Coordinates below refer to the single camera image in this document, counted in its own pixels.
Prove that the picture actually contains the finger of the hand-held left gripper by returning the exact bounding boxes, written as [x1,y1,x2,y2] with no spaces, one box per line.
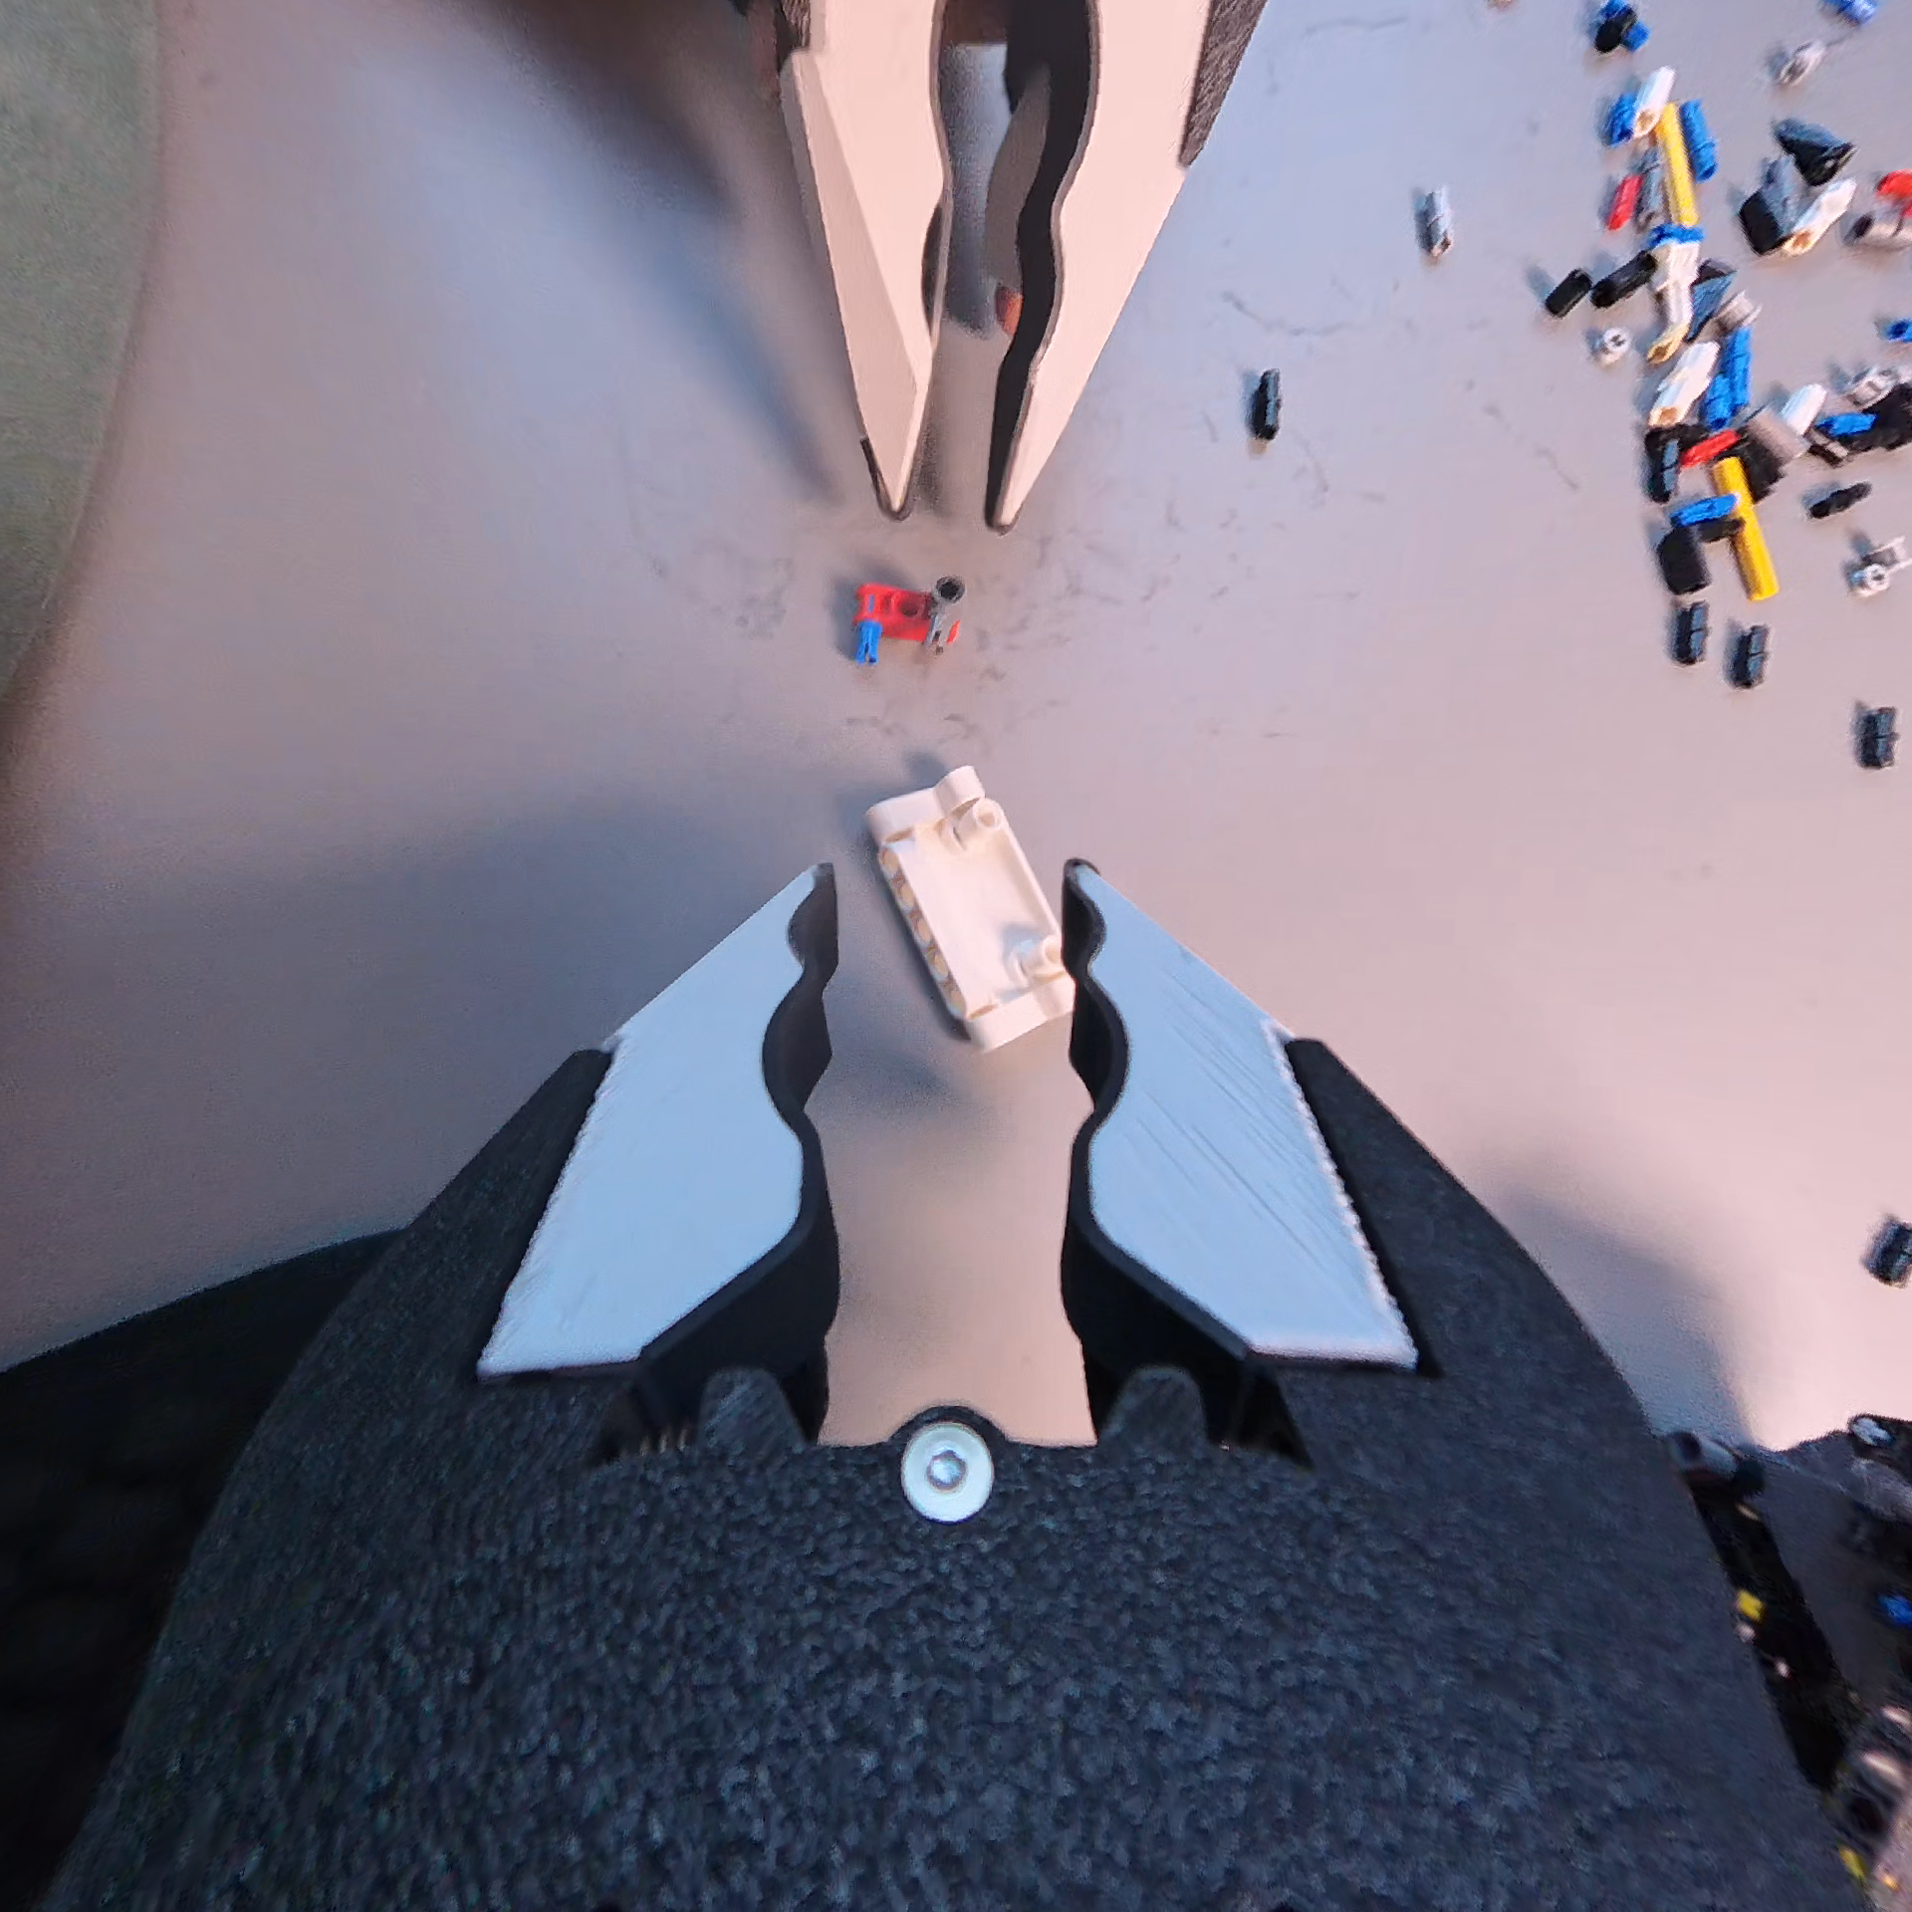
[780,0,959,521]
[984,0,1220,534]

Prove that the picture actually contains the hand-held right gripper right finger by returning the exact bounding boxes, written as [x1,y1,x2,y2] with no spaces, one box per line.
[1060,860,1418,1444]

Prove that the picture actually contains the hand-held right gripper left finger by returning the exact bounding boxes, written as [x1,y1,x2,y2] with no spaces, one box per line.
[478,864,841,1440]

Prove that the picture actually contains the white toy panel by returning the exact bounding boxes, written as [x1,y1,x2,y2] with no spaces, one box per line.
[863,766,1077,1053]

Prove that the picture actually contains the pile of small toy pieces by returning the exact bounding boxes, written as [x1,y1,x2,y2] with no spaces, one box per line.
[1539,0,1912,693]

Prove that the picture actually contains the partly built toy truck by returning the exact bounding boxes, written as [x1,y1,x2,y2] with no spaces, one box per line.
[1664,1411,1912,1887]

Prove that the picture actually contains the person's green top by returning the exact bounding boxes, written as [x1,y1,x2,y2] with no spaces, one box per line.
[0,0,162,703]

